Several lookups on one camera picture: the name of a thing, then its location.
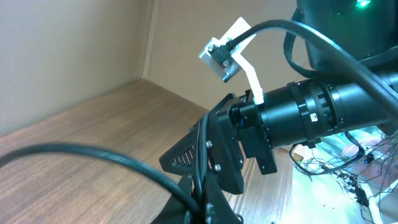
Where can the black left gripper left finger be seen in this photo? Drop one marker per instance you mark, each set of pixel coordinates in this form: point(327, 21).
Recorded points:
point(174, 212)

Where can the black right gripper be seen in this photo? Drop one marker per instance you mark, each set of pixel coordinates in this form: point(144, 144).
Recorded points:
point(236, 131)

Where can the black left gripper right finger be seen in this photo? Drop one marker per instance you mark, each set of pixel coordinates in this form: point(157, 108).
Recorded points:
point(216, 207)

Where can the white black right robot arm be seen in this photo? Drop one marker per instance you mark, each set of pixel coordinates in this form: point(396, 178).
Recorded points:
point(344, 50)

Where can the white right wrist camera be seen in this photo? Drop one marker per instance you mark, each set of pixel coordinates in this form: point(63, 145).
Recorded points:
point(227, 63)

